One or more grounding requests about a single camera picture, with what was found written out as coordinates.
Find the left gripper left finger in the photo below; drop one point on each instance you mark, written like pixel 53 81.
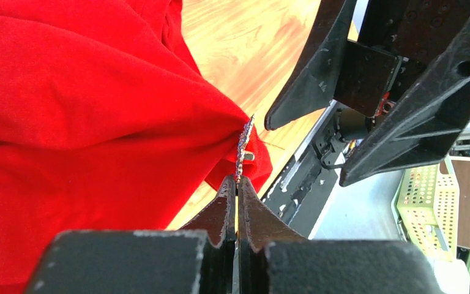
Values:
pixel 197 258

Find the red garment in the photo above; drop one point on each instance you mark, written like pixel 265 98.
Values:
pixel 105 123

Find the blue leaf brooch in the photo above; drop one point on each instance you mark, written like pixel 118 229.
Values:
pixel 242 154

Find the green perforated basket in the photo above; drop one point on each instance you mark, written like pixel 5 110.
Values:
pixel 428 204

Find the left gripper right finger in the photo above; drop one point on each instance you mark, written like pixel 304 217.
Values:
pixel 273 258

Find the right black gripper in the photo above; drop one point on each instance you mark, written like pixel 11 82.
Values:
pixel 410 65

